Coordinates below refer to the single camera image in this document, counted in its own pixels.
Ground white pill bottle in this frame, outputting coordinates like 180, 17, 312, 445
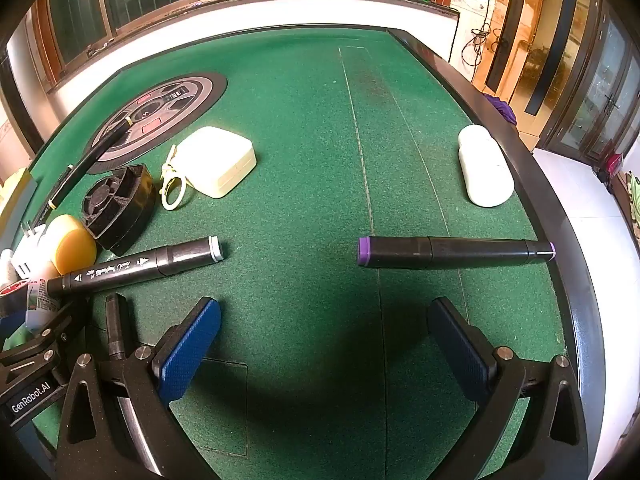
25, 278, 60, 334

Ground white power adapter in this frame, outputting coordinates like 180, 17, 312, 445
11, 224, 47, 278

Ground black marker grey cap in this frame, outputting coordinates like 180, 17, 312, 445
47, 236, 224, 299

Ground yellow round sponge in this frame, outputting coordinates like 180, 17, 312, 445
35, 214, 96, 278

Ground black cooling fan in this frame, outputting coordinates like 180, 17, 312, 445
81, 165, 156, 256

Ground white oval case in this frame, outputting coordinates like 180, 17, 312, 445
458, 125, 515, 208

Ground cream earbud case with ring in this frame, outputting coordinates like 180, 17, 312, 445
160, 127, 257, 210

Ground black electrical tape roll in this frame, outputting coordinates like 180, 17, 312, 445
0, 280, 29, 318

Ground yellow cardboard box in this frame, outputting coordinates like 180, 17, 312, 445
0, 168, 37, 249

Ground black marker yellow caps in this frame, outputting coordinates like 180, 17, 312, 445
29, 165, 74, 228

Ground black marker on centre panel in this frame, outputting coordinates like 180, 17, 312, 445
52, 116, 134, 209

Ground round grey table centre panel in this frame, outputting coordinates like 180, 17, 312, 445
85, 72, 228, 174

